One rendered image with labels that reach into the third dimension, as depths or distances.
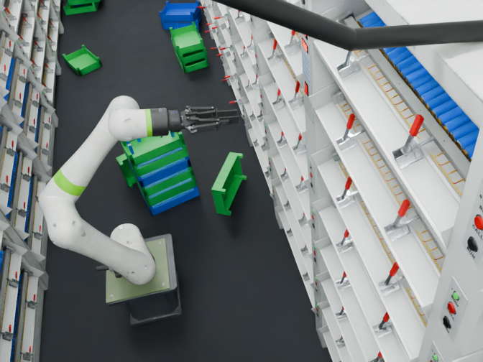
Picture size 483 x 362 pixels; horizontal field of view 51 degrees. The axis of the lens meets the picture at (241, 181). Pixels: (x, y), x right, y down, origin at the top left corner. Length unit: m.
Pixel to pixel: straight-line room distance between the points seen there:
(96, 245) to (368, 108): 1.21
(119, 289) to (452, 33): 1.94
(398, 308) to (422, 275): 0.21
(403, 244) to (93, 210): 2.36
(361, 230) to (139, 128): 0.79
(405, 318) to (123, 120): 1.03
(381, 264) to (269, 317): 1.30
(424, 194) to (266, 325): 1.70
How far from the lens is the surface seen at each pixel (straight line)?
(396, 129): 0.93
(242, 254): 2.67
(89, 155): 1.86
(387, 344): 1.35
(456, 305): 0.81
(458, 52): 0.67
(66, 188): 1.91
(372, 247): 1.25
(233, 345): 2.41
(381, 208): 1.07
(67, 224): 1.82
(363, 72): 1.06
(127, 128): 1.67
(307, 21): 0.56
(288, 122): 1.88
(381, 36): 0.61
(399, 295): 1.18
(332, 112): 1.28
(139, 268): 2.06
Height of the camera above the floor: 2.15
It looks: 46 degrees down
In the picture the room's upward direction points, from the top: 11 degrees counter-clockwise
